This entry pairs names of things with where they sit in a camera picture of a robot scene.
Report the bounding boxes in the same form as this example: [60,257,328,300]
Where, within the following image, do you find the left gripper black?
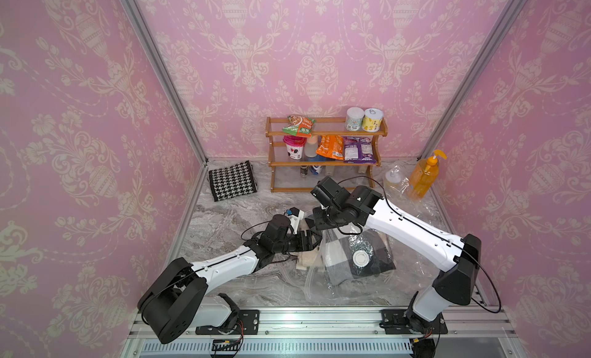
[272,229,326,255]

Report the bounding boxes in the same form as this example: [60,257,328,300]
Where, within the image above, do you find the clear plastic vacuum bag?
[304,177,463,303]

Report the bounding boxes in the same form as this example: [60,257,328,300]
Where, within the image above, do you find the black white houndstooth scarf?
[208,160,258,202]

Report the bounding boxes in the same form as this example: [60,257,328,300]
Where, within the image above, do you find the beige knitted scarf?
[295,248,324,271]

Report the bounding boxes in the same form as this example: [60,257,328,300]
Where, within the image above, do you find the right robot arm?
[311,177,482,335]

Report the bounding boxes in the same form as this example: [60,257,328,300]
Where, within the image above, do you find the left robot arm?
[137,215,323,344]

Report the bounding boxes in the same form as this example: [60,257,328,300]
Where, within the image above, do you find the orange snack bag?
[316,135,344,161]

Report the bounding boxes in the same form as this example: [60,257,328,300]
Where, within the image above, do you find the purple snack bag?
[343,136,376,164]

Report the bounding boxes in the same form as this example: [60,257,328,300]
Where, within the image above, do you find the white vacuum bag valve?
[352,250,371,268]

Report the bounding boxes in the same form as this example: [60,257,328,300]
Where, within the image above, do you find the wooden three-tier shelf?
[265,116,389,193]

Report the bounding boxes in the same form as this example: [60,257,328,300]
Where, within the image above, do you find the small white bottle on shelf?
[304,136,319,159]

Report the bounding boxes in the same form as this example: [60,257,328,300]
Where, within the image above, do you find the pink lid yogurt cup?
[283,135,306,160]

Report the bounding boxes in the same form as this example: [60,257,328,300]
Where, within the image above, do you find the red green snack packet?
[282,115,316,138]

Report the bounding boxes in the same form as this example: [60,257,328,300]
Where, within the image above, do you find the green white cup can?
[346,107,365,132]

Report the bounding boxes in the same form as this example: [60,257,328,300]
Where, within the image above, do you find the yellow white cup can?
[362,108,384,133]

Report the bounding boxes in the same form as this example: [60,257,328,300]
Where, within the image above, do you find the orange soap pump bottle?
[409,150,447,200]

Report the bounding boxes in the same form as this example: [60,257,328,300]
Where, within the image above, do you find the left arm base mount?
[191,293,260,335]

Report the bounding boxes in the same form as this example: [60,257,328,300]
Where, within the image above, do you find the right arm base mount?
[379,309,449,336]

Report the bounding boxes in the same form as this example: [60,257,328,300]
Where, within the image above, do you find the aluminium front rail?
[128,306,518,339]

